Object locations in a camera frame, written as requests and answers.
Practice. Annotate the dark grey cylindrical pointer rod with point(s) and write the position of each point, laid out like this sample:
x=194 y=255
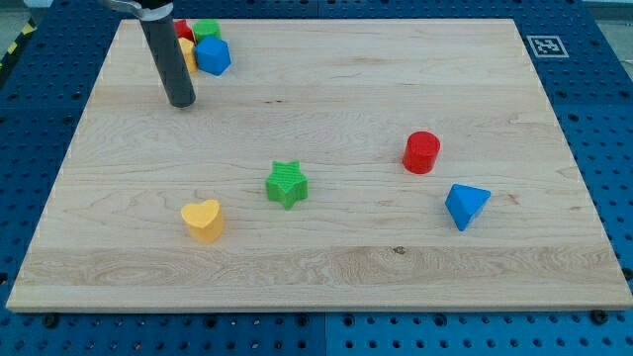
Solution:
x=169 y=61

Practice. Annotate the silver clamp mount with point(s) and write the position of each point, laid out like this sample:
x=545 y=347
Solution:
x=145 y=10

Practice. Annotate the green star block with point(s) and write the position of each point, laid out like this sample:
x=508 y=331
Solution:
x=287 y=184

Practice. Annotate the green round block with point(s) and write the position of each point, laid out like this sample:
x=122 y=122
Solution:
x=207 y=28

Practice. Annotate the blue hexagon block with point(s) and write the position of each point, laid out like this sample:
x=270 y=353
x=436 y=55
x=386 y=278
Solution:
x=212 y=55

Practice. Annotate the yellow heart block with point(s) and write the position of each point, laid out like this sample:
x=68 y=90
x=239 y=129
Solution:
x=205 y=221

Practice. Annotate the wooden board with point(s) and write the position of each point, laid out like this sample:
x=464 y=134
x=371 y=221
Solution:
x=342 y=97

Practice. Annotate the red cylinder block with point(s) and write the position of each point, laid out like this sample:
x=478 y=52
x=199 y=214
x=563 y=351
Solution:
x=421 y=152

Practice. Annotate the blue triangle block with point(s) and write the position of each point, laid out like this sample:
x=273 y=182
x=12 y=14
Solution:
x=465 y=203

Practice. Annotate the white fiducial marker tag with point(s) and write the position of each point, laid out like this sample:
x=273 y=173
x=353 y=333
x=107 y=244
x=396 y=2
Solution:
x=547 y=46

